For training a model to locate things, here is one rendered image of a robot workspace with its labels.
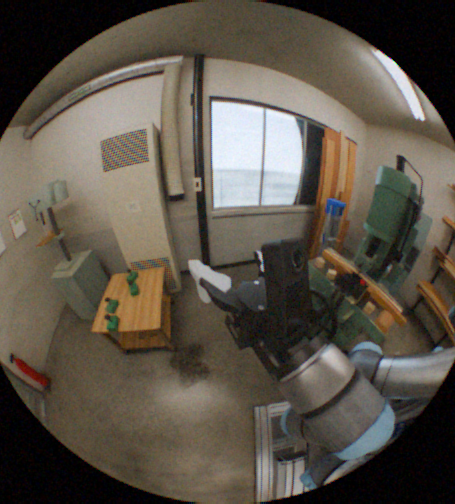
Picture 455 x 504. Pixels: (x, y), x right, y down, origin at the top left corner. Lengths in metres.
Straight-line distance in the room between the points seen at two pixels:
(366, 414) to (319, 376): 0.07
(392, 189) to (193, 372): 1.70
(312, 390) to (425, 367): 0.20
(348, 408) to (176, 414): 1.34
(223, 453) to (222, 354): 0.91
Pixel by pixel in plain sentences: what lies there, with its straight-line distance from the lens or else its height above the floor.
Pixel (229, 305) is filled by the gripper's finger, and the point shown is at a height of 1.25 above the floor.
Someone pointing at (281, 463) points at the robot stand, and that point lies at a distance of 0.74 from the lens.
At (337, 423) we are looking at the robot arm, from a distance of 0.17.
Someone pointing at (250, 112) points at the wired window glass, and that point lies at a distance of 1.92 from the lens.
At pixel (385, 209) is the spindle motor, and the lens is 0.76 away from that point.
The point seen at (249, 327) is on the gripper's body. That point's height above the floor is 1.23.
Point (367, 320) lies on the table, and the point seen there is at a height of 0.89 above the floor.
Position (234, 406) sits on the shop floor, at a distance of 1.38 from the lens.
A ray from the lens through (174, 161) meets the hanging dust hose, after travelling 1.42.
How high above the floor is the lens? 1.38
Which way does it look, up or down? 33 degrees down
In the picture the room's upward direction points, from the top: straight up
